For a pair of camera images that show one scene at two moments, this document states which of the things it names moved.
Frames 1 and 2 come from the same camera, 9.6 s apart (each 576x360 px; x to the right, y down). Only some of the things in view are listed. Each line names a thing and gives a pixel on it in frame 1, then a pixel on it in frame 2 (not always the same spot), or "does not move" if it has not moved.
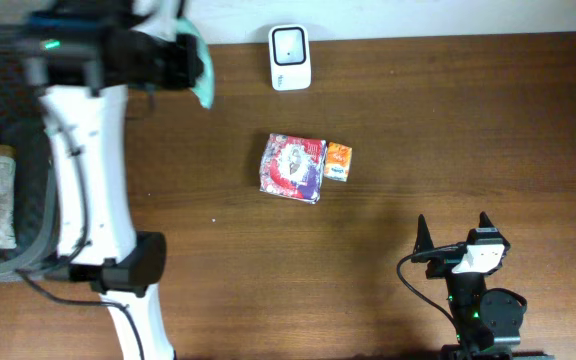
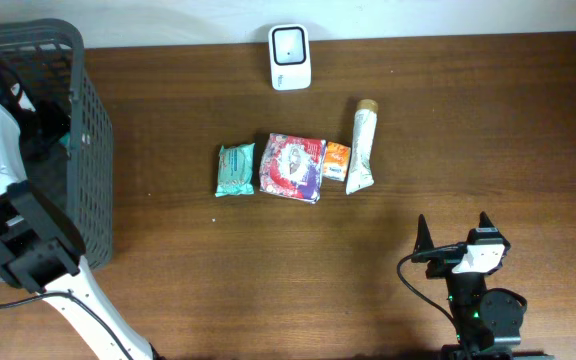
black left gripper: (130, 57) → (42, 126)
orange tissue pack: (337, 162) does not move
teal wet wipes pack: (204, 88) → (235, 174)
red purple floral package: (292, 167) does not move
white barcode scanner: (290, 57) does not move
